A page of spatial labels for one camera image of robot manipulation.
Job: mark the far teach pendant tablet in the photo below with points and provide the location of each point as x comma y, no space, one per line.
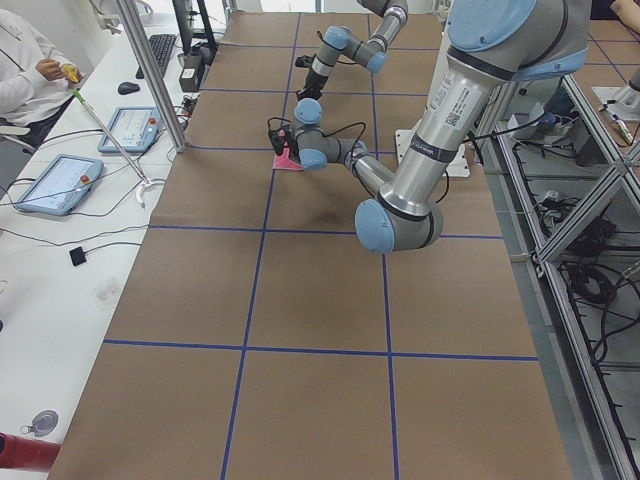
135,128

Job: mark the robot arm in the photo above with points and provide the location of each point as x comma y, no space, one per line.
340,41
490,43

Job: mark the black keyboard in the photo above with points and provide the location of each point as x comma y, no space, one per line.
162,46

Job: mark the black power box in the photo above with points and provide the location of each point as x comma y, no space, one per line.
191,76

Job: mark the person in white shirt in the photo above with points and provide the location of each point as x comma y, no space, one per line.
37,80

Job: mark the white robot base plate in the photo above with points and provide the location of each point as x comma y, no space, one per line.
457,166

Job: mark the grabber stick tool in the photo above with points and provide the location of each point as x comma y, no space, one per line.
145,183

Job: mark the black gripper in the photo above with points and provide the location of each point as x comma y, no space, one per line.
313,81

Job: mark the near teach pendant tablet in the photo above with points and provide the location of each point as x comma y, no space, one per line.
61,186

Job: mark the pink towel with grey trim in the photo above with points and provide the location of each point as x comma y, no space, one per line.
283,161

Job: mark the black computer mouse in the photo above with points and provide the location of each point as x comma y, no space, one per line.
126,88

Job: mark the aluminium frame post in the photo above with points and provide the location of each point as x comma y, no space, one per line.
146,59

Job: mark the teach pendant tablet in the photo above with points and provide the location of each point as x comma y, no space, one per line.
135,128
61,186

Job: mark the small black square pad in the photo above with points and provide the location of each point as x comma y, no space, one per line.
77,256

